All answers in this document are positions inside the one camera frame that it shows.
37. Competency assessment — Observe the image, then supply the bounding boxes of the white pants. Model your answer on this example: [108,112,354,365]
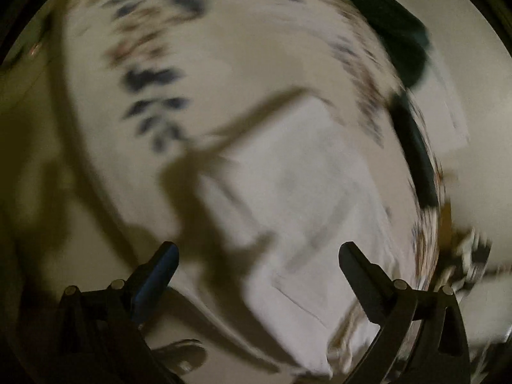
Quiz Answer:
[198,94,415,375]

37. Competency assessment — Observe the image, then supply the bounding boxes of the folded dark jeans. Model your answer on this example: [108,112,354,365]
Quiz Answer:
[389,92,439,209]

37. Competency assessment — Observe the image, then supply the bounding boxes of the floral bed blanket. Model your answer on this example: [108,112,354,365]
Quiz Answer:
[59,0,442,375]

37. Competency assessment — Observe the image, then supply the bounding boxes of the dark green blanket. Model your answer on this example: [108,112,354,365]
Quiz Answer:
[350,0,430,88]

